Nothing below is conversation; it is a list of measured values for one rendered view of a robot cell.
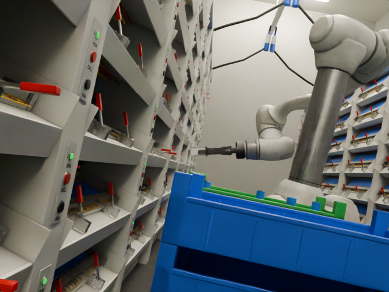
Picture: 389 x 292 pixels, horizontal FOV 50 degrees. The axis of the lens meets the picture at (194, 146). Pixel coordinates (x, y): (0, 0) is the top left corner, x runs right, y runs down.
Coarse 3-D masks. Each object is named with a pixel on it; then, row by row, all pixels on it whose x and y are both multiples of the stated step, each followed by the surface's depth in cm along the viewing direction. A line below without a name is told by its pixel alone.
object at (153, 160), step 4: (152, 140) 137; (152, 144) 137; (156, 144) 198; (160, 144) 198; (160, 148) 197; (164, 148) 197; (168, 148) 197; (148, 156) 140; (152, 156) 149; (156, 156) 158; (164, 156) 197; (148, 160) 144; (152, 160) 154; (156, 160) 164; (160, 160) 176; (164, 160) 190; (148, 164) 148; (152, 164) 158; (156, 164) 169; (160, 164) 182; (164, 164) 197
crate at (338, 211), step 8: (216, 192) 79; (224, 192) 79; (232, 192) 98; (240, 192) 98; (256, 200) 78; (264, 200) 78; (272, 200) 97; (280, 200) 97; (320, 200) 95; (288, 208) 78; (296, 208) 77; (304, 208) 77; (320, 208) 94; (336, 208) 77; (344, 208) 77; (328, 216) 77; (336, 216) 77; (344, 216) 77
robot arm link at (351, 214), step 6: (330, 198) 140; (336, 198) 140; (342, 198) 140; (330, 204) 139; (348, 204) 139; (354, 204) 142; (330, 210) 136; (348, 210) 137; (354, 210) 138; (348, 216) 136; (354, 216) 137
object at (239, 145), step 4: (236, 144) 176; (240, 144) 176; (244, 144) 176; (232, 148) 174; (236, 148) 175; (240, 148) 175; (244, 148) 175; (232, 152) 175; (236, 152) 176; (240, 152) 175; (244, 152) 175; (236, 156) 177; (240, 156) 176; (244, 156) 176
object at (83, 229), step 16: (80, 160) 122; (96, 176) 127; (80, 192) 82; (96, 192) 118; (112, 192) 108; (128, 192) 127; (80, 208) 82; (96, 208) 108; (112, 208) 108; (128, 208) 126; (80, 224) 81; (96, 224) 93; (112, 224) 103; (64, 240) 66; (80, 240) 78; (96, 240) 93; (64, 256) 71
